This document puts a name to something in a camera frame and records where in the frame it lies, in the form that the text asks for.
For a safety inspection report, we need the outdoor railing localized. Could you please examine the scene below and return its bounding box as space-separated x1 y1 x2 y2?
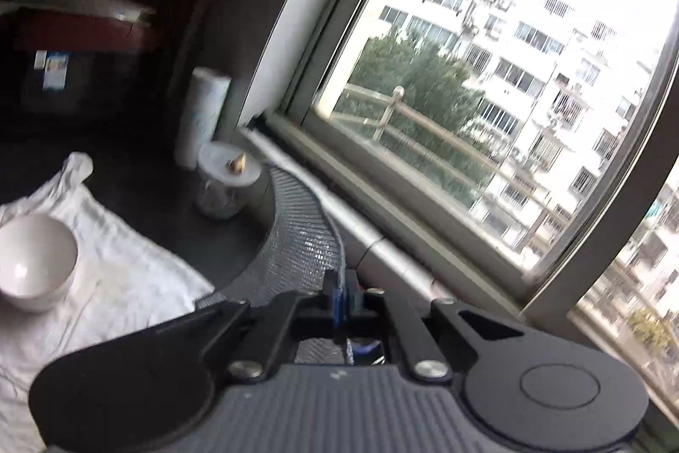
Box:
338 84 584 232

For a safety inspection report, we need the round lid with wooden rim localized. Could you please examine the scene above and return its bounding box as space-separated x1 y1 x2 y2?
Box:
0 0 158 27

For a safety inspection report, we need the green tree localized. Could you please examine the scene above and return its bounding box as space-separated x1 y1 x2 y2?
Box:
331 31 495 200

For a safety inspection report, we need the paper towel roll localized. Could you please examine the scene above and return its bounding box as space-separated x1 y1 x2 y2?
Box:
175 67 233 170

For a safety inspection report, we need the dark cooking appliance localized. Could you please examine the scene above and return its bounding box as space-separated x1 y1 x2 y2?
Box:
0 2 166 121

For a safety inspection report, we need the blue patterned packet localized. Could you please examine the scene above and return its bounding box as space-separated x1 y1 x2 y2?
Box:
351 337 384 365

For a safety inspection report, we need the white apartment building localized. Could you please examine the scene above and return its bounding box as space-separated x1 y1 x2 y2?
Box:
318 0 679 380

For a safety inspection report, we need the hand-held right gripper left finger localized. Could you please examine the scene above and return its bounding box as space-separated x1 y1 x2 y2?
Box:
156 270 347 384

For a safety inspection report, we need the white towel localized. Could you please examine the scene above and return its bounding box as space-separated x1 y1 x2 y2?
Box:
0 152 216 453

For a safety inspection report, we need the white bowl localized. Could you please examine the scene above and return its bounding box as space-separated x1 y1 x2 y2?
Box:
0 213 79 314

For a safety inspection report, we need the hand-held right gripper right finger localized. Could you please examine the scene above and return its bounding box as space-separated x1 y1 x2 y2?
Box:
345 271 531 383

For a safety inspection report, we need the glass jar with lid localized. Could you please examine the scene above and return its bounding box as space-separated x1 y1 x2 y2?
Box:
194 141 263 221

